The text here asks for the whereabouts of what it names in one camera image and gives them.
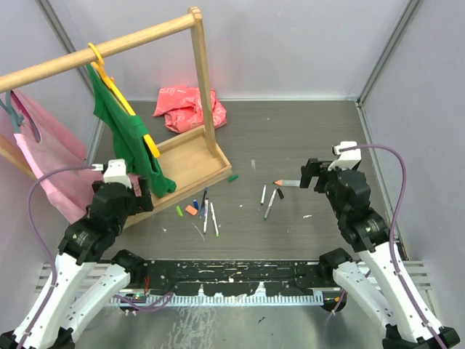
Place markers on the short white pen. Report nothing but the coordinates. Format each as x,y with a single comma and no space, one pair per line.
263,194

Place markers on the white cable duct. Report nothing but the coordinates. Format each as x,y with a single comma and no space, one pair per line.
255,300

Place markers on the pink shirt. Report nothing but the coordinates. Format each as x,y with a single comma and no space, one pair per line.
48,145

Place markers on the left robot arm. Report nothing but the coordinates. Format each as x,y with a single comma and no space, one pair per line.
59,316

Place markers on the green tank top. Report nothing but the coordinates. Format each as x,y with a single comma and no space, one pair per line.
128,141

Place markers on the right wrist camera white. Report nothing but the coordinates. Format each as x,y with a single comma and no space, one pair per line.
347,156

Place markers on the long white green pen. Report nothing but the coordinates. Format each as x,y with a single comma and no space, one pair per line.
269,206

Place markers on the white pen black tip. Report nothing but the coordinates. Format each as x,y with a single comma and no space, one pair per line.
205,215

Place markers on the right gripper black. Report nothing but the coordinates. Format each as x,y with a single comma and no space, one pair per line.
315,167

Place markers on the grey pencil orange tip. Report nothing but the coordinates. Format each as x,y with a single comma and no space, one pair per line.
287,183

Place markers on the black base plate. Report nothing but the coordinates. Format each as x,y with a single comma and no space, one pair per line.
227,277

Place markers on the yellow plastic hanger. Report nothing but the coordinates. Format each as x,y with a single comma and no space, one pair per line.
99,66

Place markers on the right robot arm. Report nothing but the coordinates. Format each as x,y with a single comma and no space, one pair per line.
394,304

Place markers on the white pen green tip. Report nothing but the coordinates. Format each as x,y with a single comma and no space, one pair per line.
214,219

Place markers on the red patterned cloth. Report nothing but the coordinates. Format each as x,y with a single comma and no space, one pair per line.
181,108

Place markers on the grey blue hanger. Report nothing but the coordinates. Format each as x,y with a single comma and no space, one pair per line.
18,116

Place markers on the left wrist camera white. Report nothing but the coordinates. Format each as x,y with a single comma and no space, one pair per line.
115,171

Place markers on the orange eraser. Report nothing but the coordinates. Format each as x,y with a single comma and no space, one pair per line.
191,210

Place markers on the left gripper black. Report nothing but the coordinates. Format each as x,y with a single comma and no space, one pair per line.
142,203

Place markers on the blue pen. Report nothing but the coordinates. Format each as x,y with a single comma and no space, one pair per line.
203,203

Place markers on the dark green pen cap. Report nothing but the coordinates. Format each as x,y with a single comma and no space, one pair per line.
233,177

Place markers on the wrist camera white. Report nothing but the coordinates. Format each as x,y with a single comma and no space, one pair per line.
115,171
347,156

